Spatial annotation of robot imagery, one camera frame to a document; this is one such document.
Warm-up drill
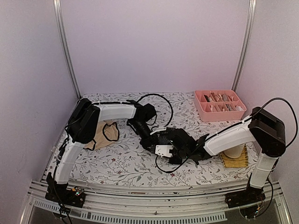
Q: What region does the cream ribbed cup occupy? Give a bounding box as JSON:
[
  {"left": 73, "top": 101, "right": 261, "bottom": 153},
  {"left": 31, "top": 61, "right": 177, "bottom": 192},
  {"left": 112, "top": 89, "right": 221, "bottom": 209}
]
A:
[{"left": 223, "top": 144, "right": 245, "bottom": 159}]

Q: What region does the front aluminium rail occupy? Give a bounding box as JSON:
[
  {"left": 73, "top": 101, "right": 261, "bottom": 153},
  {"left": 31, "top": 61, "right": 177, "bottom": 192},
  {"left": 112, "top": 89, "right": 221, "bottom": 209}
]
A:
[{"left": 21, "top": 179, "right": 292, "bottom": 224}]

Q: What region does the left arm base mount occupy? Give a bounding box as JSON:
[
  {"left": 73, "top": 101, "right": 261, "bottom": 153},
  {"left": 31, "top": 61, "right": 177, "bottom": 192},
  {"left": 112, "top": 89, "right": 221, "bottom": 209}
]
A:
[{"left": 45, "top": 181, "right": 86, "bottom": 208}]

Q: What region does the navy striped underwear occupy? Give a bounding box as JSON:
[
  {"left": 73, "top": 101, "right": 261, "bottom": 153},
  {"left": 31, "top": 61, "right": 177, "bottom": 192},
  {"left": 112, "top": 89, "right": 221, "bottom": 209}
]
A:
[{"left": 156, "top": 127, "right": 176, "bottom": 145}]

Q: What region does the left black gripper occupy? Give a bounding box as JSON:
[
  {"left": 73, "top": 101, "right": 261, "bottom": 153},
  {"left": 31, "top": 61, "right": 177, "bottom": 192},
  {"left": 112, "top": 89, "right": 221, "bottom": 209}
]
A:
[{"left": 130, "top": 119, "right": 158, "bottom": 153}]

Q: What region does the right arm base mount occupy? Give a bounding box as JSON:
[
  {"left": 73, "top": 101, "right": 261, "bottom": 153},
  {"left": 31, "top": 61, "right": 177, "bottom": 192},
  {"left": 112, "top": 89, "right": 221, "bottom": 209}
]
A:
[{"left": 225, "top": 185, "right": 266, "bottom": 208}]

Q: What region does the yellow woven mat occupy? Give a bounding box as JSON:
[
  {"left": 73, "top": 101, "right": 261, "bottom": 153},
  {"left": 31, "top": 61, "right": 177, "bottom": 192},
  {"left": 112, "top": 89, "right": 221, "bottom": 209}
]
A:
[{"left": 220, "top": 145, "right": 249, "bottom": 168}]

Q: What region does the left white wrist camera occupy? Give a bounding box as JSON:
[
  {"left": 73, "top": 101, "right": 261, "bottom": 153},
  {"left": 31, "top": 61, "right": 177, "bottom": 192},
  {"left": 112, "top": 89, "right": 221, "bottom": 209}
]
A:
[{"left": 150, "top": 126, "right": 167, "bottom": 135}]

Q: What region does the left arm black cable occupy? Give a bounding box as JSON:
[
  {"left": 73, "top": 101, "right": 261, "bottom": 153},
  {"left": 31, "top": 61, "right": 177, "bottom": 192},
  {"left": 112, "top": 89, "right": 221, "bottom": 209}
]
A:
[{"left": 136, "top": 93, "right": 174, "bottom": 131}]

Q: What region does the right aluminium frame post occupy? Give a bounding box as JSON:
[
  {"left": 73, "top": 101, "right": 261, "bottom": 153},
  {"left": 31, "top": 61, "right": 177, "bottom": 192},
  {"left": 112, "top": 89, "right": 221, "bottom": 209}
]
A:
[{"left": 231, "top": 0, "right": 256, "bottom": 92}]

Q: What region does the left aluminium frame post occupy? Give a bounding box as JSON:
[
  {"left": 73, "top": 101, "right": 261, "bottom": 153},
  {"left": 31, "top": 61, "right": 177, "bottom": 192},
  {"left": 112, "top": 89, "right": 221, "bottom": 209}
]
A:
[{"left": 53, "top": 0, "right": 82, "bottom": 99}]

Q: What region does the beige underwear black trim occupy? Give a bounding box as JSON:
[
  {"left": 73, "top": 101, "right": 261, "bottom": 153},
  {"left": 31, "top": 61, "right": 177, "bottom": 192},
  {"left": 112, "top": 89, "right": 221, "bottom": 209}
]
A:
[{"left": 84, "top": 120, "right": 120, "bottom": 150}]

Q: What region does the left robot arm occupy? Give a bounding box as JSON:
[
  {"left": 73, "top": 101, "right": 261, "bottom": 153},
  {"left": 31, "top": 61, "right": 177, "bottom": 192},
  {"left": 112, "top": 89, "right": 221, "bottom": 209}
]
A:
[{"left": 47, "top": 98, "right": 158, "bottom": 203}]

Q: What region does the aluminium frame post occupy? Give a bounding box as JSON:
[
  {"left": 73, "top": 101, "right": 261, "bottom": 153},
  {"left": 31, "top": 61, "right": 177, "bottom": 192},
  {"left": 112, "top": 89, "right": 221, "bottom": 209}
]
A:
[
  {"left": 231, "top": 0, "right": 256, "bottom": 92},
  {"left": 53, "top": 0, "right": 82, "bottom": 99}
]

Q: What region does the pink divided organizer tray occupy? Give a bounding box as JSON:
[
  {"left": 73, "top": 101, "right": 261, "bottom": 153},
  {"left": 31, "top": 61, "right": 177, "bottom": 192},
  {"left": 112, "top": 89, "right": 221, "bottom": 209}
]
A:
[{"left": 194, "top": 90, "right": 247, "bottom": 122}]

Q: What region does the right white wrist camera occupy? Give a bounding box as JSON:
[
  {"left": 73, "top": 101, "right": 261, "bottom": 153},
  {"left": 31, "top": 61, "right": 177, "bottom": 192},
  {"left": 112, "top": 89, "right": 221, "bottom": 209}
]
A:
[{"left": 155, "top": 145, "right": 177, "bottom": 158}]

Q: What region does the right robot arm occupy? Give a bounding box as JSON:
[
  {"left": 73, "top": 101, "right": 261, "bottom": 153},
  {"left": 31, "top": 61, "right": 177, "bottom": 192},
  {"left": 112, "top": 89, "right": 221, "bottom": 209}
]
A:
[{"left": 168, "top": 107, "right": 286, "bottom": 203}]

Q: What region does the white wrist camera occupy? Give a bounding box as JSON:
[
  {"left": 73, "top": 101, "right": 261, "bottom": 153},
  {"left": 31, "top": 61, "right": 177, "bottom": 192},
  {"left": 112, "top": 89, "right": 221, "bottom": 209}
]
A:
[
  {"left": 155, "top": 145, "right": 177, "bottom": 158},
  {"left": 150, "top": 126, "right": 167, "bottom": 135}
]

